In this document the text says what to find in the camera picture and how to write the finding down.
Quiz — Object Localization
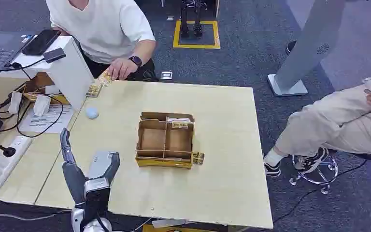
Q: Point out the person's left hand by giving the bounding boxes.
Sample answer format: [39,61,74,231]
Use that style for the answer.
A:
[106,58,139,81]

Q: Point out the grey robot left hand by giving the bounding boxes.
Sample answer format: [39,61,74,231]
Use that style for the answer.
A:
[59,128,121,209]

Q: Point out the dark smartwatch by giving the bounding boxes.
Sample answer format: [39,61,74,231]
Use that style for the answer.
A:
[128,55,143,68]

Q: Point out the person in white top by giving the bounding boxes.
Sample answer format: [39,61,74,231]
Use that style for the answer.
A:
[45,0,158,82]

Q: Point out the white desk riser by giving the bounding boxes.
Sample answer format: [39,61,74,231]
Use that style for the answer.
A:
[0,35,95,112]

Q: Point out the seated person in beige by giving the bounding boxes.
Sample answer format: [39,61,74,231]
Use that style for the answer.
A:
[263,76,371,178]

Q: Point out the pale round ball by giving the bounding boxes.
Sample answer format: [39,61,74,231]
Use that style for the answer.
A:
[86,107,100,120]

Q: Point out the printed paper sheet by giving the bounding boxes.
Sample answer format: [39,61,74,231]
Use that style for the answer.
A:
[18,103,75,134]

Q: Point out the small black power bank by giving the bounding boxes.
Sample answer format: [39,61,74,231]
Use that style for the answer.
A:
[43,47,67,64]

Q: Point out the white power strip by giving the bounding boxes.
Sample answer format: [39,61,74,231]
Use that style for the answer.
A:
[0,135,33,202]

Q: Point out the black plug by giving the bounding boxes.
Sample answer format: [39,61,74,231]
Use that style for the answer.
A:
[0,143,17,158]

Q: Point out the white power adapter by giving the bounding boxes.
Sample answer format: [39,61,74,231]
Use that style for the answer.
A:
[7,92,23,115]
[33,94,52,117]

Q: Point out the printed card with yellow label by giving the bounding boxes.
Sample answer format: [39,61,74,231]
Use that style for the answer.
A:
[166,117,193,130]

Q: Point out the black smartphone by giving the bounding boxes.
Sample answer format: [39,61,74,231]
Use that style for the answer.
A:
[22,29,62,57]

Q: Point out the black robot legs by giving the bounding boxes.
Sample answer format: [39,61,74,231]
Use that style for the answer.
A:
[179,0,208,38]

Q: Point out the open cardboard box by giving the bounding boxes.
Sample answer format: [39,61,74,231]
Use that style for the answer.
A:
[21,72,70,106]

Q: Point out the wooden card box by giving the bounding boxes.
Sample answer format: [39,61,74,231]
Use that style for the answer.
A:
[135,112,195,170]

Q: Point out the grey pillar stand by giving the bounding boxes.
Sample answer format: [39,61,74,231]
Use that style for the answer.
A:
[267,0,347,97]

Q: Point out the chrome swivel stool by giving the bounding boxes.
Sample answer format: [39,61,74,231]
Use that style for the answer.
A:
[288,154,339,196]

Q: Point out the small printed yellow card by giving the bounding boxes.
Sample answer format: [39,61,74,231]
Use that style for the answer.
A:
[192,151,205,166]

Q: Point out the grey cable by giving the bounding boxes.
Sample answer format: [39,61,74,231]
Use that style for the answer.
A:
[0,201,72,222]

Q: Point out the black floor cable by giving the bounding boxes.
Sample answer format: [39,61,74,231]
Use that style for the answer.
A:
[272,143,371,225]

